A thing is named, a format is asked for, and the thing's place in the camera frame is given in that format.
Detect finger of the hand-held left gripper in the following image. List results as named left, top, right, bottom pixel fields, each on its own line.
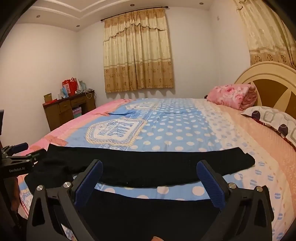
left=2, top=142, right=29, bottom=155
left=5, top=148, right=47, bottom=166

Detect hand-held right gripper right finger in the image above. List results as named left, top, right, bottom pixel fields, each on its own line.
left=196, top=159, right=279, bottom=241

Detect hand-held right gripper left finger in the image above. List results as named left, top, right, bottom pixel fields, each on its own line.
left=26, top=159, right=104, bottom=241

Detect black pants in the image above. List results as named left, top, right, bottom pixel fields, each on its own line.
left=24, top=144, right=255, bottom=188

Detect brown wooden desk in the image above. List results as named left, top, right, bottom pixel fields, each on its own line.
left=42, top=90, right=96, bottom=132

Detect blue pink printed blanket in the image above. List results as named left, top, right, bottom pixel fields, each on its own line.
left=17, top=97, right=289, bottom=241

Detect person's dark clothing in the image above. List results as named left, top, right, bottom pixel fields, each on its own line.
left=55, top=189, right=234, bottom=241

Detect peach bed sheet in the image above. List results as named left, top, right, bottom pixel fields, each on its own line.
left=217, top=104, right=296, bottom=209

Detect white circle-print pillow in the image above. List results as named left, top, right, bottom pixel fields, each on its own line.
left=240, top=106, right=296, bottom=149

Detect pink floral folded quilt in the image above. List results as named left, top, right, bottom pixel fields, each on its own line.
left=206, top=85, right=258, bottom=111

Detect cream brown bed headboard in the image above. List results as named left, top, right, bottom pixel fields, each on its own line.
left=233, top=61, right=296, bottom=112

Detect beige patterned window curtain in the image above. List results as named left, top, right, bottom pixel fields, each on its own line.
left=233, top=0, right=296, bottom=70
left=103, top=9, right=174, bottom=93

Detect dark curtain rod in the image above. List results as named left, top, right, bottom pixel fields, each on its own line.
left=100, top=6, right=169, bottom=22

